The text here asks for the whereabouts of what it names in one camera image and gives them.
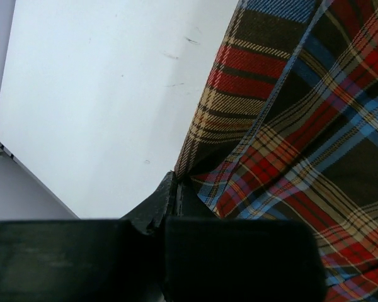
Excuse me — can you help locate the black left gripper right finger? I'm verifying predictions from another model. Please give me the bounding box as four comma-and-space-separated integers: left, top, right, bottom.
164, 181, 326, 301

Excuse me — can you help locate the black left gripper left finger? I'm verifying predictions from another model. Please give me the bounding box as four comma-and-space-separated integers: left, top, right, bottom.
0, 172, 176, 301

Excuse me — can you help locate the red plaid long sleeve shirt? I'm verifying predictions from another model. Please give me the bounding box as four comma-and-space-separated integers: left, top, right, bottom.
175, 1, 378, 301

